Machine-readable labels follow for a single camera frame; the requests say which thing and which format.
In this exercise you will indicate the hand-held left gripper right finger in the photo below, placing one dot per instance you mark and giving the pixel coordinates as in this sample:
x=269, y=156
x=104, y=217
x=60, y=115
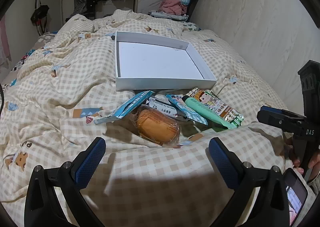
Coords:
x=223, y=162

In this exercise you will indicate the folded grey white cloth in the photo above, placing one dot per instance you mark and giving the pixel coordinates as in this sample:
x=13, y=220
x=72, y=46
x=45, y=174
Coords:
x=162, y=15

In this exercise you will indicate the white black cookie packet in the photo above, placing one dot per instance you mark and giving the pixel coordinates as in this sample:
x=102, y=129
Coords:
x=162, y=107

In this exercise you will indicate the dark chair with zebra cloth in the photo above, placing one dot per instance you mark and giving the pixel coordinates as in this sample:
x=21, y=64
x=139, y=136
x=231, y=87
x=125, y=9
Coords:
x=80, y=1

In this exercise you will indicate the pink lace curtain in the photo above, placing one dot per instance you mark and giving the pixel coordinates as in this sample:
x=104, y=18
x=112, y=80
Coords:
x=4, y=41

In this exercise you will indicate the green cream tube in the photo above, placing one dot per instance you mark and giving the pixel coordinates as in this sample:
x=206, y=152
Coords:
x=207, y=110

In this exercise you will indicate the blue cartoon lollipop packet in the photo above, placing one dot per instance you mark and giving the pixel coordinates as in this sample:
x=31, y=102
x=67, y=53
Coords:
x=182, y=109

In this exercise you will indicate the pink clothes pile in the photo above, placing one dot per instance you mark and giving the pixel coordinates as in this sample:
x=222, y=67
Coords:
x=172, y=5

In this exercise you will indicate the smartphone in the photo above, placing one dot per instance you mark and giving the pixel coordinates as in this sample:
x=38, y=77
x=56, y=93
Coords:
x=296, y=195

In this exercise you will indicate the checked bear print duvet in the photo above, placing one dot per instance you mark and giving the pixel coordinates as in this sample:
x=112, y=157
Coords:
x=75, y=79

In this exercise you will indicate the bread bun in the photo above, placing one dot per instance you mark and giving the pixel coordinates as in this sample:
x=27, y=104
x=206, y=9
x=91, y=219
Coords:
x=157, y=127

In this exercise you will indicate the heart print pillow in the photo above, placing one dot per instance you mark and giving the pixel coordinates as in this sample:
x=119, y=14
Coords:
x=191, y=26

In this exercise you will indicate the person's right hand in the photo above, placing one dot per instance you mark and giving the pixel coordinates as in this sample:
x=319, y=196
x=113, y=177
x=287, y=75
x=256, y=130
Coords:
x=315, y=160

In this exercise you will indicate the green cartoon lollipop packet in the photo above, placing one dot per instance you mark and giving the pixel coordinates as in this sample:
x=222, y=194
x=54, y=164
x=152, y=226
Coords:
x=236, y=120

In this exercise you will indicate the white cardboard box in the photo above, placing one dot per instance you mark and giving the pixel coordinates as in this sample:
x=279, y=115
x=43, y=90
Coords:
x=155, y=59

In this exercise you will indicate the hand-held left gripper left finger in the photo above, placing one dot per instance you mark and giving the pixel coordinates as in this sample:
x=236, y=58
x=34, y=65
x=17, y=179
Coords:
x=91, y=162

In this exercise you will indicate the cartoon printed bed sheet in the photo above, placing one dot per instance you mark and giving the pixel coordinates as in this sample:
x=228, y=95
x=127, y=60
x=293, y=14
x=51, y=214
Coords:
x=22, y=60

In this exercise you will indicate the blue striped snack packet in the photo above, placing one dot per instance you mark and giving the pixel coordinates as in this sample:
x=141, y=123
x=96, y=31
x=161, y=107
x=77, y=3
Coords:
x=125, y=108

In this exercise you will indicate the black headboard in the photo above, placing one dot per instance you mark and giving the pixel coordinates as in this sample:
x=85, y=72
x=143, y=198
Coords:
x=194, y=1

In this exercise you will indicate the brown cartoon lollipop packet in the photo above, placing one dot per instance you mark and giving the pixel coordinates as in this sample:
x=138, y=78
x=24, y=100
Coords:
x=220, y=103

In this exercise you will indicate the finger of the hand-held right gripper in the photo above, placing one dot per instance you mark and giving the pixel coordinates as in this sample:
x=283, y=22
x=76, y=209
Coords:
x=271, y=118
x=292, y=114

